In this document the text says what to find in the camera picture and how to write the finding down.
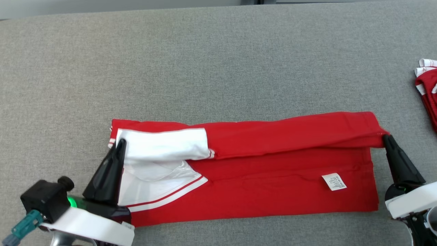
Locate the red shorts with white stripe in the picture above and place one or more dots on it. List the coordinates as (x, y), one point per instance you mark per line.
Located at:
(431, 92)

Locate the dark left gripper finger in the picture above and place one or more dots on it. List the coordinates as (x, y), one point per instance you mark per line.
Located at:
(107, 177)

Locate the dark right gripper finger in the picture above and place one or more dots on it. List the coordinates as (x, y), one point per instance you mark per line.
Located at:
(401, 167)

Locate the red shirt with white sleeves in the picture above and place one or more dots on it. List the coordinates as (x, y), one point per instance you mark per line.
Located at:
(273, 191)

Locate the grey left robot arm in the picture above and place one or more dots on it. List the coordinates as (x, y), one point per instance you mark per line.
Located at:
(65, 241)

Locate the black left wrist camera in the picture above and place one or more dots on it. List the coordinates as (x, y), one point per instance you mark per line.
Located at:
(44, 200)

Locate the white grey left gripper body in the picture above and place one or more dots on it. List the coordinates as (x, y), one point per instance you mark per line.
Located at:
(92, 227)

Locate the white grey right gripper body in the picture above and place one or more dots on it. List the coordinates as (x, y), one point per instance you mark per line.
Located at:
(413, 201)

